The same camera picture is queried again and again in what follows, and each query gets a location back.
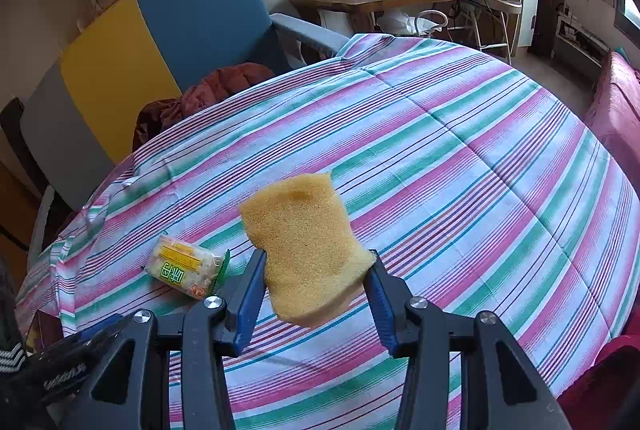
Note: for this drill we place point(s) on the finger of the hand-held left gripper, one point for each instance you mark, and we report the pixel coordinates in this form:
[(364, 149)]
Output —
[(95, 330)]

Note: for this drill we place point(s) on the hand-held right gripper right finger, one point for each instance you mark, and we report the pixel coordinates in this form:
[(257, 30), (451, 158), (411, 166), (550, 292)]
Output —
[(385, 315)]

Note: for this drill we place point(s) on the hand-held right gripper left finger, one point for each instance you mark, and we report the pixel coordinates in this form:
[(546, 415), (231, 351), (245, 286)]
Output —
[(247, 310)]

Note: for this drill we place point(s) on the white snack packet green label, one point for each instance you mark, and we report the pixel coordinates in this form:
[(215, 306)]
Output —
[(185, 267)]

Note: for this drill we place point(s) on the dark red cloth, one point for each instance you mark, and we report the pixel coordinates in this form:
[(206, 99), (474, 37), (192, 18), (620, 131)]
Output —
[(215, 92)]

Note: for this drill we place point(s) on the red blanket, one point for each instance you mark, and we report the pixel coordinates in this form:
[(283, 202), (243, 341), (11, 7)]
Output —
[(605, 385)]

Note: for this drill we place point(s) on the grey yellow blue chair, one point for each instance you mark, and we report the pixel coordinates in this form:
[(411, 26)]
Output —
[(190, 34)]

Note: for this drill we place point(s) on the pink bed cover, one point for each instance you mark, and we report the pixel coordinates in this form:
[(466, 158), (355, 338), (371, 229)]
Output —
[(617, 104)]

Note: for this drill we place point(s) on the white folding table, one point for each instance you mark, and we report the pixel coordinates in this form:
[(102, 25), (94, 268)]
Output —
[(492, 9)]

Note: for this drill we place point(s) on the white shelf unit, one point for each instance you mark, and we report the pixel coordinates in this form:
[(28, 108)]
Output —
[(580, 42)]

